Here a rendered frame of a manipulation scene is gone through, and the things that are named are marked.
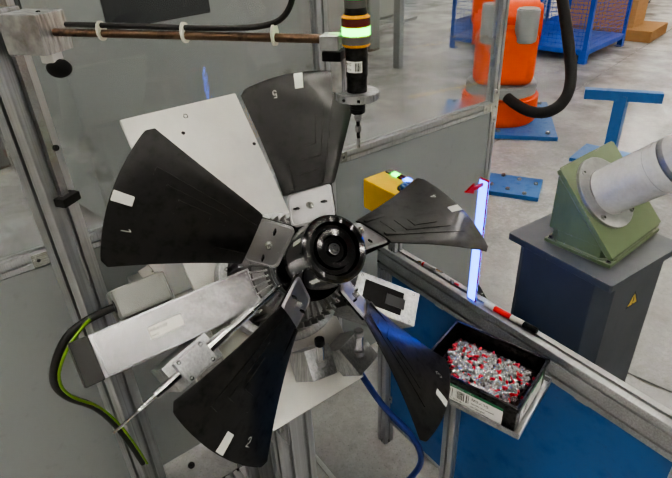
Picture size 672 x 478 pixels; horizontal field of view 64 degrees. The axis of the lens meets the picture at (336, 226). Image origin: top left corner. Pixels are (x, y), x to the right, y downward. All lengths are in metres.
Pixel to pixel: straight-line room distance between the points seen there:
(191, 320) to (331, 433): 1.30
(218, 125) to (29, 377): 0.91
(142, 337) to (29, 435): 0.95
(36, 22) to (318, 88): 0.51
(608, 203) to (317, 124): 0.77
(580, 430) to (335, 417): 1.09
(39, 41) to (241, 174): 0.44
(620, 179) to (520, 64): 3.46
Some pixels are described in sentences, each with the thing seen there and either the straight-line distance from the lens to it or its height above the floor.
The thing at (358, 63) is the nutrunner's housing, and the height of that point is 1.50.
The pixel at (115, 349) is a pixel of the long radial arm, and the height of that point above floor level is 1.12.
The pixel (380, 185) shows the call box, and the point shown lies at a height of 1.07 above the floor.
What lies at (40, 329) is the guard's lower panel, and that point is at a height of 0.78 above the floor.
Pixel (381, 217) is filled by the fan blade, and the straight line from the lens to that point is 1.05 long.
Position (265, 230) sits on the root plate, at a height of 1.25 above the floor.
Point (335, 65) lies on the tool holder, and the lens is 0.87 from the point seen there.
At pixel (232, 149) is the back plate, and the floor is 1.27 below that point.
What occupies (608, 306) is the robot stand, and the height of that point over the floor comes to 0.84.
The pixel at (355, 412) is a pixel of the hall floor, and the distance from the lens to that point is 2.24.
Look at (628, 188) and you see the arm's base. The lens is 1.42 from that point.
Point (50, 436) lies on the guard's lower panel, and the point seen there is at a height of 0.42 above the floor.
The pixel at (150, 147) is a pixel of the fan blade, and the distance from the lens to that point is 0.87.
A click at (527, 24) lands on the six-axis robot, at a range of 4.73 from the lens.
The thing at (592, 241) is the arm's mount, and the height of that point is 0.98.
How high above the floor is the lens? 1.71
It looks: 30 degrees down
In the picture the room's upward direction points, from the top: 3 degrees counter-clockwise
